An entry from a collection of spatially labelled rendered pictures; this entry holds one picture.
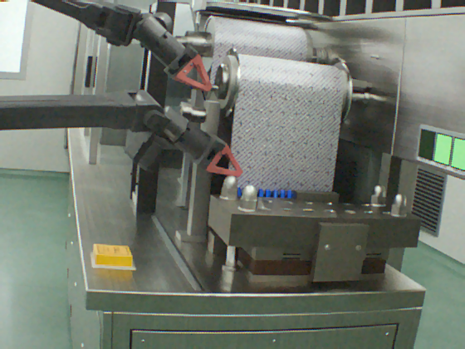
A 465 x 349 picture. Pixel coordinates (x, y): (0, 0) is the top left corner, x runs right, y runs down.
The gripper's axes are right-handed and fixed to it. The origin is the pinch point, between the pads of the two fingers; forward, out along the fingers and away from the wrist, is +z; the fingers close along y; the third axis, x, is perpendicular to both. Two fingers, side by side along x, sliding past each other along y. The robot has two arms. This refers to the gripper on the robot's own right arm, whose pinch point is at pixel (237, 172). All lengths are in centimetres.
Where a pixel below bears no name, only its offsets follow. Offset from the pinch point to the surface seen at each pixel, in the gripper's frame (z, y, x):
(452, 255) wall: 278, -269, 44
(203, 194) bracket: -0.7, -7.8, -8.1
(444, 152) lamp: 20.2, 30.6, 24.3
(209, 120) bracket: -9.2, -7.1, 5.7
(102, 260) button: -16.3, 13.5, -27.5
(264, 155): 2.7, 0.2, 5.9
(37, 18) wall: -92, -556, 16
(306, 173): 12.8, 0.2, 8.1
